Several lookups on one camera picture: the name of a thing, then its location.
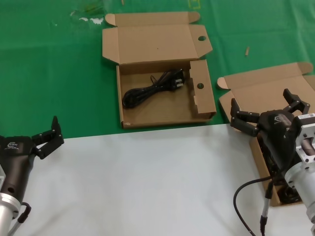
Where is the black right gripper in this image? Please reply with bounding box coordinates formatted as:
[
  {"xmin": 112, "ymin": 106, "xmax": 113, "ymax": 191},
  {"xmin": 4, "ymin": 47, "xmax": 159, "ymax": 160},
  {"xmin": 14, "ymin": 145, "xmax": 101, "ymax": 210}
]
[{"xmin": 230, "ymin": 88, "xmax": 311, "ymax": 171}]

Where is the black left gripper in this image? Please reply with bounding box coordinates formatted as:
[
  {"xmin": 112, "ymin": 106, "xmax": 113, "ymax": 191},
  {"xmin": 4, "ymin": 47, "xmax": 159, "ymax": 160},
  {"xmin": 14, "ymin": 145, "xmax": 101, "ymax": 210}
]
[{"xmin": 0, "ymin": 116, "xmax": 65, "ymax": 198}]

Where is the black power cable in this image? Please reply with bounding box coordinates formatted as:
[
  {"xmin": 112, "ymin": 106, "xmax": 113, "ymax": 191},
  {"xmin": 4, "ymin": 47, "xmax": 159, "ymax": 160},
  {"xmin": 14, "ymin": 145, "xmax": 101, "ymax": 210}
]
[{"xmin": 122, "ymin": 69, "xmax": 186, "ymax": 110}]

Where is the open cardboard box with holes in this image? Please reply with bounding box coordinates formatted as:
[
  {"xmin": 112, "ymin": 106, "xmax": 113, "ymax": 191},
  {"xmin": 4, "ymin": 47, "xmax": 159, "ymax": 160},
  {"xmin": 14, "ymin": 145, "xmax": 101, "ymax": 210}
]
[{"xmin": 101, "ymin": 11, "xmax": 218, "ymax": 129}]

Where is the green table cloth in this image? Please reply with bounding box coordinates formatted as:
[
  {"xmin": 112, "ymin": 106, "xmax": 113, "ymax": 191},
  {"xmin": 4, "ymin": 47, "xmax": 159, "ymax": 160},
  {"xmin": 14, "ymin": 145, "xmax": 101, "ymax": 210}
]
[{"xmin": 0, "ymin": 0, "xmax": 315, "ymax": 141}]

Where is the open cardboard box holding cables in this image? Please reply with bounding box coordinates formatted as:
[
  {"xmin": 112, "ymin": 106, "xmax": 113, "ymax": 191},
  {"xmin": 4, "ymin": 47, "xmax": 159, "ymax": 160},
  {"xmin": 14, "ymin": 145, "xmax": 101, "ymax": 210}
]
[{"xmin": 216, "ymin": 61, "xmax": 315, "ymax": 207}]

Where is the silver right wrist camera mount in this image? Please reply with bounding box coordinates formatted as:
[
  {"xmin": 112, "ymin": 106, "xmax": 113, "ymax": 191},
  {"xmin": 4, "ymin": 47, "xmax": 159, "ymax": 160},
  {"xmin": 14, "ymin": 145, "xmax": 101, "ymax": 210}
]
[{"xmin": 294, "ymin": 112, "xmax": 315, "ymax": 164}]

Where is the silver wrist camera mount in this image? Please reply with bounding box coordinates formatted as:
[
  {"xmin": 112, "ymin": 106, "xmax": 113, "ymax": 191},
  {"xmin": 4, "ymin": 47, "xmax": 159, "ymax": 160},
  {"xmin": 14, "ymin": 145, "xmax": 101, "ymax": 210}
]
[
  {"xmin": 0, "ymin": 165, "xmax": 6, "ymax": 191},
  {"xmin": 294, "ymin": 112, "xmax": 315, "ymax": 164}
]

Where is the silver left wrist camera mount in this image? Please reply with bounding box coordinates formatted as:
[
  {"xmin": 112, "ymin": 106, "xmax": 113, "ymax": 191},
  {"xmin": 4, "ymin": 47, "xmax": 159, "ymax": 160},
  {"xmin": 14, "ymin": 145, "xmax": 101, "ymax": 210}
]
[{"xmin": 0, "ymin": 165, "xmax": 6, "ymax": 191}]

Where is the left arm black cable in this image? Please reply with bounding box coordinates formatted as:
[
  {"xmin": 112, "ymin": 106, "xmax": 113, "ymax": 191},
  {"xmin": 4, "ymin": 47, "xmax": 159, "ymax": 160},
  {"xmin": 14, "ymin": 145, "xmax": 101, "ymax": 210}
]
[{"xmin": 6, "ymin": 201, "xmax": 32, "ymax": 236}]

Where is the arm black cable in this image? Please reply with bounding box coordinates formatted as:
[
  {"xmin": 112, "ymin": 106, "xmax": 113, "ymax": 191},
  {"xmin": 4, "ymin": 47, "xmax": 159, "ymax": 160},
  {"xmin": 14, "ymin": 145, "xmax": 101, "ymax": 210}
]
[
  {"xmin": 233, "ymin": 169, "xmax": 286, "ymax": 236},
  {"xmin": 6, "ymin": 201, "xmax": 32, "ymax": 236}
]

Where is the pile of black power cables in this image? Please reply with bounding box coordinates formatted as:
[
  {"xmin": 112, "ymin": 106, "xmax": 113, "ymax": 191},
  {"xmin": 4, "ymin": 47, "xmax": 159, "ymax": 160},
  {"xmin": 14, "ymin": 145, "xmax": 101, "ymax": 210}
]
[{"xmin": 256, "ymin": 132, "xmax": 304, "ymax": 205}]

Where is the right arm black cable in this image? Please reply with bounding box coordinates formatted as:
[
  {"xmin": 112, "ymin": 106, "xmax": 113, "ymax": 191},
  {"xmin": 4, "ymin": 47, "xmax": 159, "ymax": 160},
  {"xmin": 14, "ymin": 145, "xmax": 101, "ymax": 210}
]
[{"xmin": 233, "ymin": 169, "xmax": 286, "ymax": 236}]

